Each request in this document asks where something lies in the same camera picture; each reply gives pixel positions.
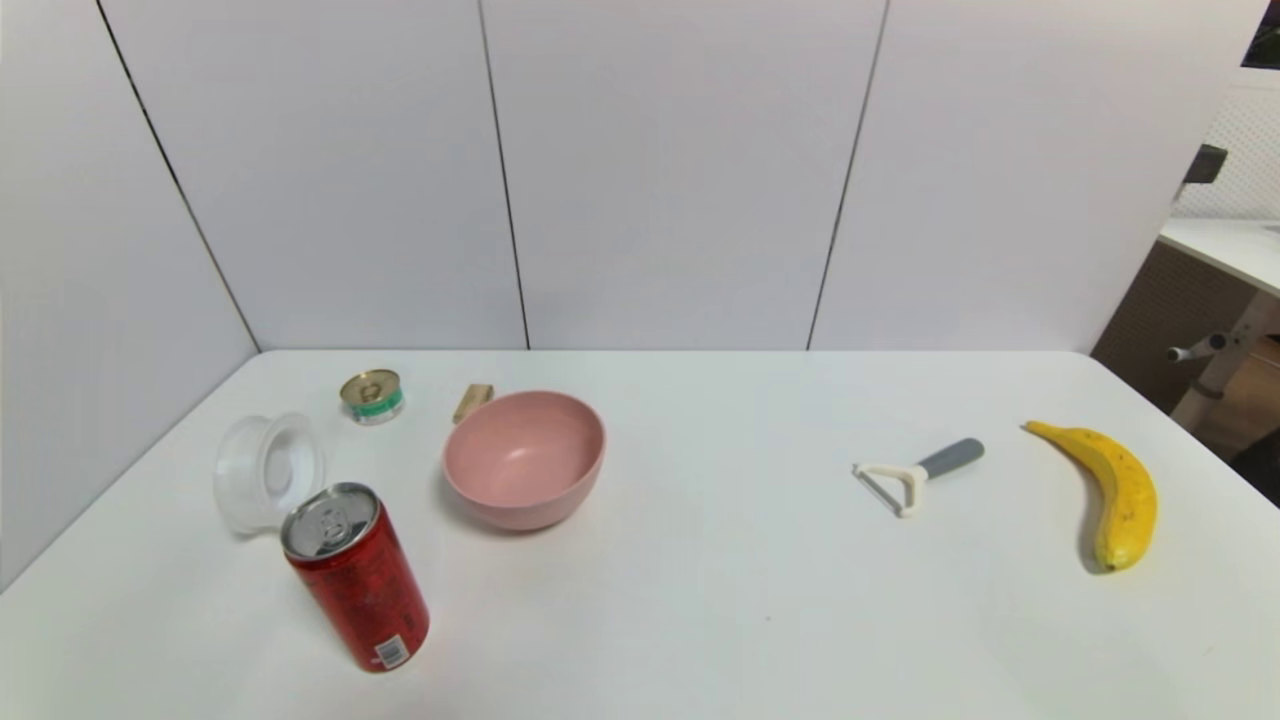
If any pink bowl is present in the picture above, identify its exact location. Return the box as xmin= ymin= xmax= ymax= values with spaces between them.
xmin=442 ymin=390 xmax=607 ymax=532

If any small green-label tin can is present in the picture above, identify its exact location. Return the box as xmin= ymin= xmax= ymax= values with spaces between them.
xmin=339 ymin=369 xmax=406 ymax=426

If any red soda can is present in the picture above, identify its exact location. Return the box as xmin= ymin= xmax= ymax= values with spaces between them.
xmin=280 ymin=482 xmax=431 ymax=673

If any clear plastic lidded container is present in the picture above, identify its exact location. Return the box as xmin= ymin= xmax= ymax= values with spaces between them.
xmin=213 ymin=412 xmax=327 ymax=535

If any yellow banana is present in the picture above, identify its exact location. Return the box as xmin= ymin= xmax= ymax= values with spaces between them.
xmin=1022 ymin=420 xmax=1159 ymax=574

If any brown pegboard desk panel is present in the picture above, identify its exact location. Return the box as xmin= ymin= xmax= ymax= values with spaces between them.
xmin=1090 ymin=241 xmax=1264 ymax=415

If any white desk leg with knob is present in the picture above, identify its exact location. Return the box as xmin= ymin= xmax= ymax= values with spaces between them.
xmin=1166 ymin=292 xmax=1280 ymax=433

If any white side desk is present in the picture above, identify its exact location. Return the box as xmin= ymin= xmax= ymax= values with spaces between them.
xmin=1158 ymin=217 xmax=1280 ymax=298

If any grey-handled white peeler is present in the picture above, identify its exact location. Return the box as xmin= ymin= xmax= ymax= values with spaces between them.
xmin=852 ymin=438 xmax=986 ymax=519

